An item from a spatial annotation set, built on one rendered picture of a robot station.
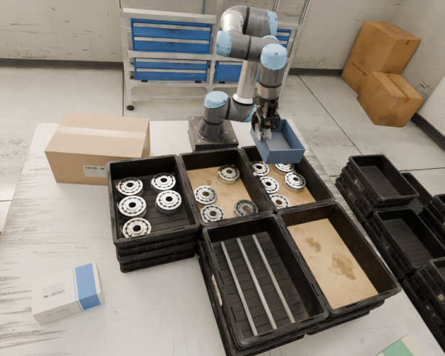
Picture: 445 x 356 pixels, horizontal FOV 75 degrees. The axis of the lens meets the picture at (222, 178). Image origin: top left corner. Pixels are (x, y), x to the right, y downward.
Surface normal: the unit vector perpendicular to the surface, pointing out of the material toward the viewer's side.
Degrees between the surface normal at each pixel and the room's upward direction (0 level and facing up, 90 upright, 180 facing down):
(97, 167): 90
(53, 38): 90
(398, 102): 89
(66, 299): 0
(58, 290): 0
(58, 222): 0
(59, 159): 90
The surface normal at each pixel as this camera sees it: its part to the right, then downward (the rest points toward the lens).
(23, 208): 0.14, -0.69
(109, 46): 0.22, 0.72
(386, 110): 0.00, 0.71
